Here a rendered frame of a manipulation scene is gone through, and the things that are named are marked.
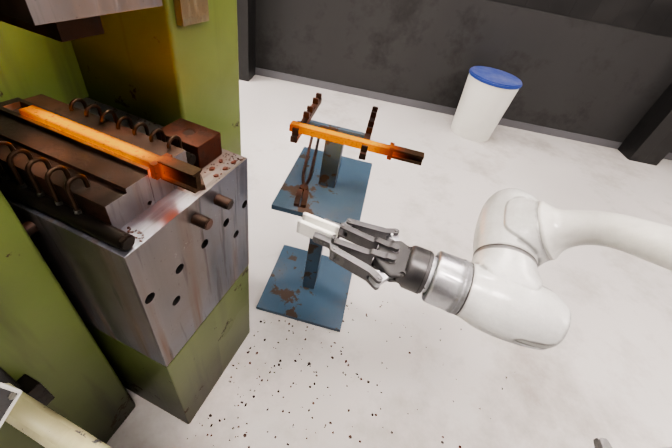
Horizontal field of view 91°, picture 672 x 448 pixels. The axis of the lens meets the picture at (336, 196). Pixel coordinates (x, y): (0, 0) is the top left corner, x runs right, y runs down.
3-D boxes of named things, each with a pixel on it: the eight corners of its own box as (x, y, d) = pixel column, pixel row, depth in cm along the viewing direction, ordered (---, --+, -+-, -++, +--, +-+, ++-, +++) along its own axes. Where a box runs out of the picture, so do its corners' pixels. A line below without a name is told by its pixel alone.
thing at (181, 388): (250, 332, 144) (249, 264, 114) (189, 425, 115) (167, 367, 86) (146, 280, 155) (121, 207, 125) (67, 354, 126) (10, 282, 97)
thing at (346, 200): (371, 167, 141) (372, 163, 139) (357, 231, 110) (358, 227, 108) (303, 150, 142) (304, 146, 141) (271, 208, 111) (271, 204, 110)
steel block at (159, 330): (249, 264, 114) (247, 157, 86) (166, 367, 86) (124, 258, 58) (121, 206, 125) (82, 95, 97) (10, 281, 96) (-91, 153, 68)
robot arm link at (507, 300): (445, 328, 55) (458, 264, 63) (542, 371, 52) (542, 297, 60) (471, 303, 47) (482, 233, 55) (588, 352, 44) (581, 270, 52)
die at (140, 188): (189, 178, 76) (185, 146, 71) (114, 232, 61) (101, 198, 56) (53, 122, 84) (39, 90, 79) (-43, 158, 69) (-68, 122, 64)
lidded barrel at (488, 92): (485, 125, 357) (512, 71, 320) (499, 148, 320) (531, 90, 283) (442, 117, 355) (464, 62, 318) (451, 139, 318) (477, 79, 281)
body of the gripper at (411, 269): (416, 306, 54) (363, 284, 56) (424, 269, 61) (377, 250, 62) (432, 279, 49) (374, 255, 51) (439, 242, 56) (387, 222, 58)
